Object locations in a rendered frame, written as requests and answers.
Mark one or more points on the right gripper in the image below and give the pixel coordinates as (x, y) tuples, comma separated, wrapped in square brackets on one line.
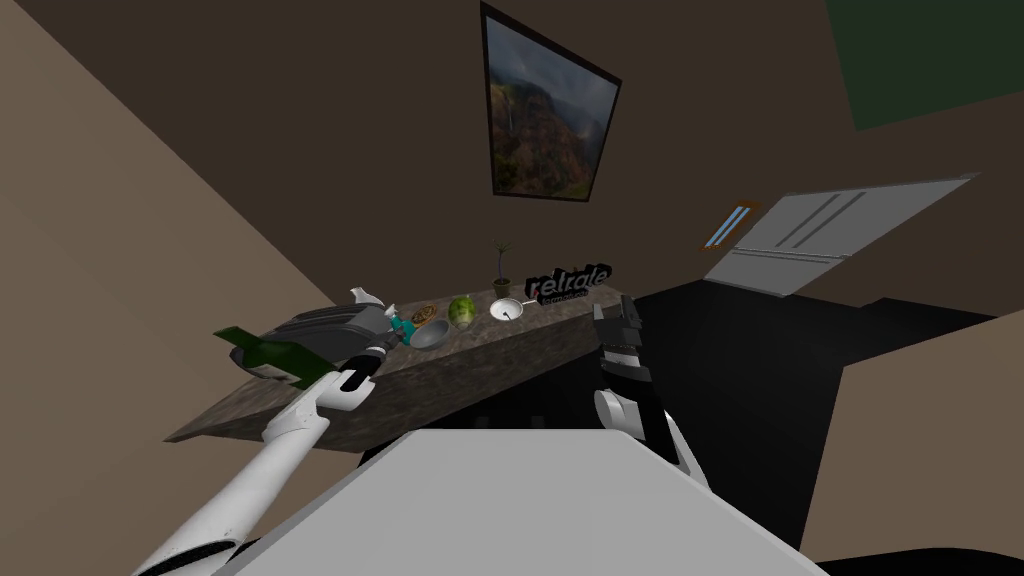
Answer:
[(618, 330)]

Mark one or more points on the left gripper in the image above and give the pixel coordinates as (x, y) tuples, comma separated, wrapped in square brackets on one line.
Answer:
[(386, 340)]

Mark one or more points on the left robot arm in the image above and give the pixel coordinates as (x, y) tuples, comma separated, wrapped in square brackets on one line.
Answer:
[(272, 456)]

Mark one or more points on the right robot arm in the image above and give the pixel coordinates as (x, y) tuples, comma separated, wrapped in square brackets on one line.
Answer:
[(636, 392)]

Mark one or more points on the teal spray bottle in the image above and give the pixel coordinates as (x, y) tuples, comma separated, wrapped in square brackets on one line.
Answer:
[(404, 328)]

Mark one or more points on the grey bowl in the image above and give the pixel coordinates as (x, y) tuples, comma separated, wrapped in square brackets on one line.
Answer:
[(430, 335)]

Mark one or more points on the brown round cookie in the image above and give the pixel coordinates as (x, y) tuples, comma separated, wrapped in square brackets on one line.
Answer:
[(425, 314)]

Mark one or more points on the white jug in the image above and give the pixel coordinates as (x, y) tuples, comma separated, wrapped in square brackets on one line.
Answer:
[(365, 298)]

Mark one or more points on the black sign with white letters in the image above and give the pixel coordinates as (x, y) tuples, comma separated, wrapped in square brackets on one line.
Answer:
[(570, 282)]

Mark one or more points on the dark grey toaster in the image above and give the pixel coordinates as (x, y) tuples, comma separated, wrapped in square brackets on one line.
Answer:
[(336, 324)]

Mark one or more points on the green melon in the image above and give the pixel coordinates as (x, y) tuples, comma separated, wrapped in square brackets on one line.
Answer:
[(462, 311)]

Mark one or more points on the white pan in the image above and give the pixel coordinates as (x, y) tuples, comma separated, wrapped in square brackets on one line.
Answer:
[(505, 310)]

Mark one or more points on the dark green bottle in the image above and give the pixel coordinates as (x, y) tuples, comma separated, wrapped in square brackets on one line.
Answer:
[(276, 358)]

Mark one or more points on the small potted plant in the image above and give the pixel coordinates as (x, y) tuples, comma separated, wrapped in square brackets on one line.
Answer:
[(502, 286)]

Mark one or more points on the small brown framed window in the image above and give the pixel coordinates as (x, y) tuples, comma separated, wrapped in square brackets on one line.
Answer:
[(729, 226)]

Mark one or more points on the framed mountain landscape picture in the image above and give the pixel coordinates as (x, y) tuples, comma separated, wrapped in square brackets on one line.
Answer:
[(548, 112)]

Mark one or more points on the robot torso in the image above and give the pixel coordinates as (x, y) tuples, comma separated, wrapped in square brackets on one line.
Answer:
[(520, 512)]

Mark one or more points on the grey fridge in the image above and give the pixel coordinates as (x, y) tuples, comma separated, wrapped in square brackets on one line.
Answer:
[(824, 232)]

